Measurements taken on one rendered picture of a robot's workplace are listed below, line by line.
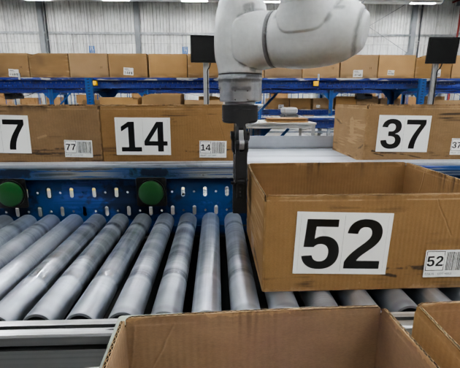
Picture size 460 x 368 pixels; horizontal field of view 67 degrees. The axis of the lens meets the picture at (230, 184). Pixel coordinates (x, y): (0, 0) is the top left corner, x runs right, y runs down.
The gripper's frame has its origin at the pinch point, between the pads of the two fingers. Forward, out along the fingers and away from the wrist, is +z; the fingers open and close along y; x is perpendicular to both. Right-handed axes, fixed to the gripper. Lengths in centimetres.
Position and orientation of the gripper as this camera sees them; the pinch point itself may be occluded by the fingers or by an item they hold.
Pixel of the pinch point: (239, 197)
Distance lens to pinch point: 77.9
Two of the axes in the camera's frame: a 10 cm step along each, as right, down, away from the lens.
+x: 10.0, -0.1, 0.4
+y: 0.4, 2.4, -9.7
